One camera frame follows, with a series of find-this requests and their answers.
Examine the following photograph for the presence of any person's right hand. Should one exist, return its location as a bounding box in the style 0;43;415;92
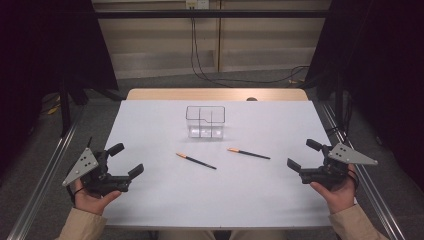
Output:
309;163;358;215

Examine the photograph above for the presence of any wooden table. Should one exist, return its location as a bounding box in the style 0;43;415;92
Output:
125;87;309;102

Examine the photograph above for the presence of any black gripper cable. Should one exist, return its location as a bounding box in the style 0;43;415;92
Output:
67;185;85;205

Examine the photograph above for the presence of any person's left hand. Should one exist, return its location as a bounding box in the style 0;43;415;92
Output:
73;178;123;216

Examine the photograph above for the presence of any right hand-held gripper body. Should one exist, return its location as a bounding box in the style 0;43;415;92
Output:
299;143;379;192

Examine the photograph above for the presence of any clear acrylic organizer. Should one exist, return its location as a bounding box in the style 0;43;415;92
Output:
185;105;227;140

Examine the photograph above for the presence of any beige cabinet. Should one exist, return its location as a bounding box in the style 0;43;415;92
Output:
91;0;332;80

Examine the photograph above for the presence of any white wall outlet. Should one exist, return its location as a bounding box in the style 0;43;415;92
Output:
185;0;210;10

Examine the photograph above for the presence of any black curtain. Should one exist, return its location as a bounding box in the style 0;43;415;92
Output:
0;0;120;174
304;0;424;192

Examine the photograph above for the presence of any black pen with orange end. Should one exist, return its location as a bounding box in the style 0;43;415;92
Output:
227;147;272;161
175;152;218;171

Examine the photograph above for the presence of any white table sheet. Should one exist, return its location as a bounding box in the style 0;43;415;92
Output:
101;99;334;229

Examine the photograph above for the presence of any aluminium rail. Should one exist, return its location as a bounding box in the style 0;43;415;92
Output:
6;106;88;240
319;101;407;240

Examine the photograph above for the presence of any black metal stand post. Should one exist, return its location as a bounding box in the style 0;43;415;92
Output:
334;64;345;129
58;74;73;138

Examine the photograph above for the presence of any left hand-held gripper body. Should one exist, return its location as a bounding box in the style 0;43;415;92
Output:
62;147;133;198

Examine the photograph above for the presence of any black metal frame bar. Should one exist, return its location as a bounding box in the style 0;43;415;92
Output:
94;9;329;20

